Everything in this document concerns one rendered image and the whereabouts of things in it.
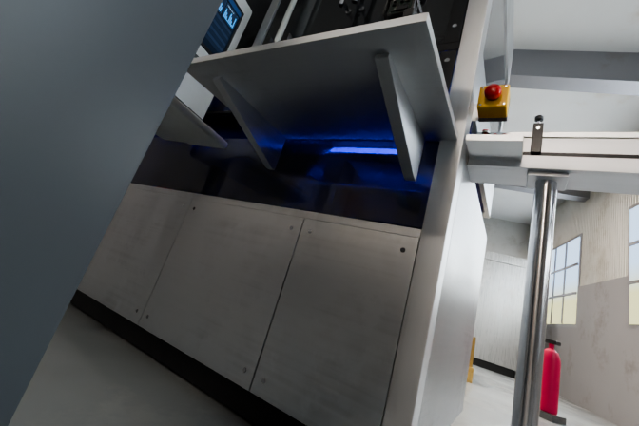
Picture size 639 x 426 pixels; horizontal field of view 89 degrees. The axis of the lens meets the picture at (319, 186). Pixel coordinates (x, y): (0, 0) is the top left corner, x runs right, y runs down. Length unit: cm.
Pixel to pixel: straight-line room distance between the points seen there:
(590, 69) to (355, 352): 381
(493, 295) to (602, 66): 429
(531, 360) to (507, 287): 622
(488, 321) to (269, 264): 623
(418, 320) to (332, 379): 25
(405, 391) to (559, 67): 376
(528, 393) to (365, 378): 35
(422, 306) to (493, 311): 625
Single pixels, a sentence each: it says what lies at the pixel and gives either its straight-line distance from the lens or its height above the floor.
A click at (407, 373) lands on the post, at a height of 28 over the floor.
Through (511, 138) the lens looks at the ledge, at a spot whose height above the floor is 87.
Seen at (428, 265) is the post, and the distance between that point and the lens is 84.
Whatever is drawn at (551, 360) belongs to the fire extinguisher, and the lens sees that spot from 345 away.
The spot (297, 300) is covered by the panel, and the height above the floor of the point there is 34.
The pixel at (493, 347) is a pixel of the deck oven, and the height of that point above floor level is 37.
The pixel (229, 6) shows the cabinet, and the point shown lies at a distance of 170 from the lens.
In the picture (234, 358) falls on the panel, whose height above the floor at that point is 14.
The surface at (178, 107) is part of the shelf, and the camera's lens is 113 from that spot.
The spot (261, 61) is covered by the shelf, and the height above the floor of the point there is 86.
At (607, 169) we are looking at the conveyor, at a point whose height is 85.
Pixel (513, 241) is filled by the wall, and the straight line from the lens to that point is 925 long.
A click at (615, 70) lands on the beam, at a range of 433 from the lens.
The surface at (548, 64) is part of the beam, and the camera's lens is 423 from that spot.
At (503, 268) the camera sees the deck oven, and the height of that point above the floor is 178.
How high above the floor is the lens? 38
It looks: 17 degrees up
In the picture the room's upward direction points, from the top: 18 degrees clockwise
